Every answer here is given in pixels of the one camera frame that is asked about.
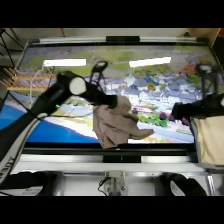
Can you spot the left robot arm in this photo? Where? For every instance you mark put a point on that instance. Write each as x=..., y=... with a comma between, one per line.
x=50, y=98

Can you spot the beige garment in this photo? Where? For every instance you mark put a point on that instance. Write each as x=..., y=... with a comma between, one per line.
x=211, y=138

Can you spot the grey-brown shirt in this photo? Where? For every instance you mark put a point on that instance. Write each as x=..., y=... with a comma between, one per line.
x=115, y=125

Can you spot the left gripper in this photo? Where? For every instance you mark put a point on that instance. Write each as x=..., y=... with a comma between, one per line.
x=106, y=98

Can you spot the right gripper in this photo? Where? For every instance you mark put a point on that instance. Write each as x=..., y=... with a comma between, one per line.
x=181, y=110

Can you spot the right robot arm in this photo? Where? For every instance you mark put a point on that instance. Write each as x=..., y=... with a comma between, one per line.
x=210, y=103

